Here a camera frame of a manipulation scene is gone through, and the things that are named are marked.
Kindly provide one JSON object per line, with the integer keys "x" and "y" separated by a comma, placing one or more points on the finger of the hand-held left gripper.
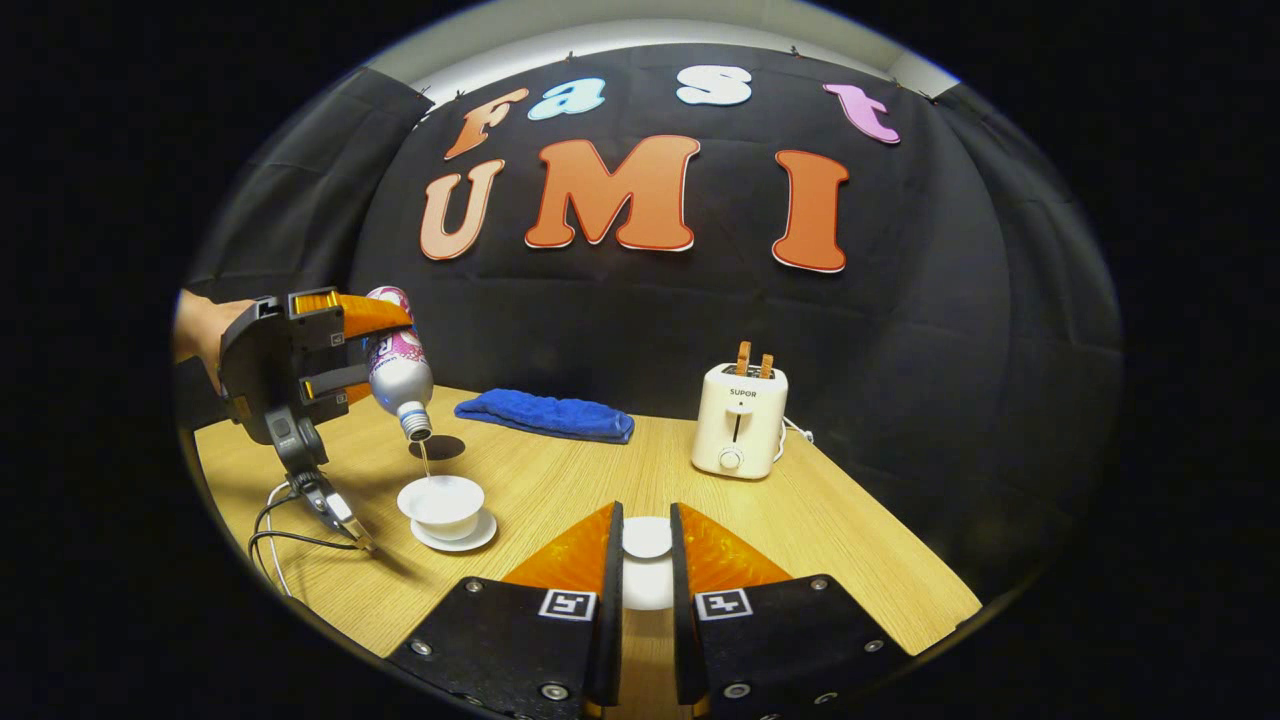
{"x": 365, "y": 315}
{"x": 335, "y": 387}

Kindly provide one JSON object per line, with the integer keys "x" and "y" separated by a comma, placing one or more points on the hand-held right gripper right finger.
{"x": 683, "y": 620}

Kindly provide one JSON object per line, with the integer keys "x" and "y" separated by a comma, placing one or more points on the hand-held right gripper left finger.
{"x": 612, "y": 620}

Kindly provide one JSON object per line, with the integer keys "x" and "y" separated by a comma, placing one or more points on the silver water bottle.
{"x": 400, "y": 375}

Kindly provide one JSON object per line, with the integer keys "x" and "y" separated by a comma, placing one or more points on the dark brown round coaster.
{"x": 445, "y": 448}

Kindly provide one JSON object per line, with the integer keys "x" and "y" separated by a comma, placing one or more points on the white teacup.
{"x": 442, "y": 510}

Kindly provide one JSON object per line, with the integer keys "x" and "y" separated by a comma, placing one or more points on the white saucer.
{"x": 480, "y": 535}

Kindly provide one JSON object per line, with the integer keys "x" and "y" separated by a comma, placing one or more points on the blue towel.
{"x": 545, "y": 413}

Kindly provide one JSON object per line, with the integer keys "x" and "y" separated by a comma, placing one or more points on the white toaster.
{"x": 740, "y": 420}

